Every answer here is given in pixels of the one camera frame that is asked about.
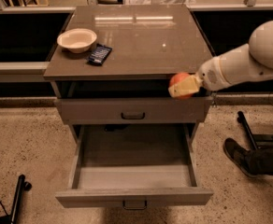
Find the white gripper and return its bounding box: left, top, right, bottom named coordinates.
left=168, top=57, right=230, bottom=98

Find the red apple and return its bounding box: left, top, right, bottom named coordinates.
left=168, top=73, right=194, bottom=99

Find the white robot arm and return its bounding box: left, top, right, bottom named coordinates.
left=168, top=21, right=273, bottom=99

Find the grey drawer cabinet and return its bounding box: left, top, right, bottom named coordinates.
left=43, top=4, right=223, bottom=133

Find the open middle drawer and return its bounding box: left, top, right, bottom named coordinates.
left=56, top=124, right=213, bottom=210

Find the closed top drawer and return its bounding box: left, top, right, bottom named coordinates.
left=55, top=97, right=211, bottom=124

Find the black chair leg right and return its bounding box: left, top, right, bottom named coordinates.
left=237, top=111, right=273, bottom=149

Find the black shoe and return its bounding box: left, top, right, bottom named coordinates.
left=223, top=138, right=255, bottom=177

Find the blue snack packet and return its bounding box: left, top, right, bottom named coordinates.
left=87, top=44, right=112, bottom=65

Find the dark trouser leg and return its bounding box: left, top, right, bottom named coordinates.
left=245, top=148, right=273, bottom=175

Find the white paper bowl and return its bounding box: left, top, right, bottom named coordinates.
left=57, top=28, right=97, bottom=54

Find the black stand leg left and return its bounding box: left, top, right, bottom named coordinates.
left=0, top=175, right=32, bottom=224

